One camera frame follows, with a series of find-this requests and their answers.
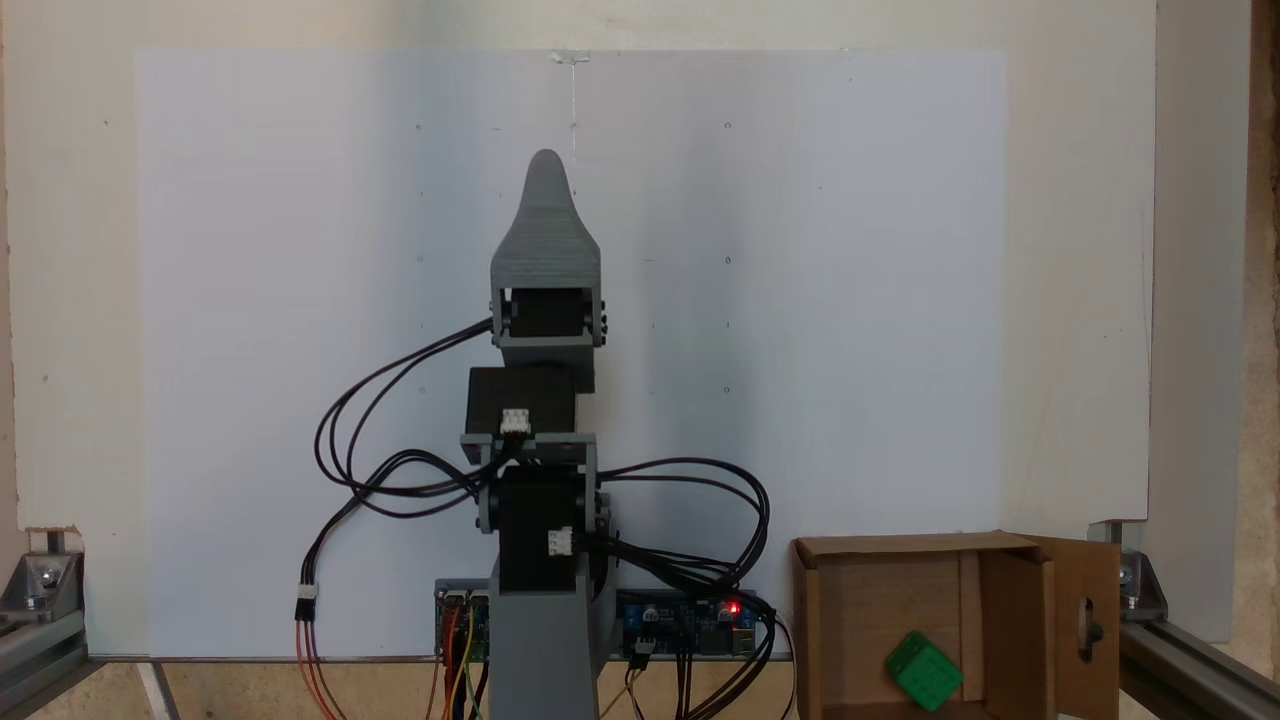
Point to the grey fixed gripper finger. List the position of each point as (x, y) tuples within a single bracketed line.
[(547, 240)]

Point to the green dice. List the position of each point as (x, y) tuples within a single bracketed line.
[(925, 672)]

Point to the blue circuit board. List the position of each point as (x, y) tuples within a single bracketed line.
[(665, 620)]

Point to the open cardboard box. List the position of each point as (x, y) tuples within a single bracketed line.
[(1010, 620)]

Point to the metal corner bracket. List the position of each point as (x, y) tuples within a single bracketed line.
[(1140, 590), (45, 580)]

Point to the aluminium frame post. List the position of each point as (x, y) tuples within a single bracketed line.
[(40, 660), (1200, 680)]

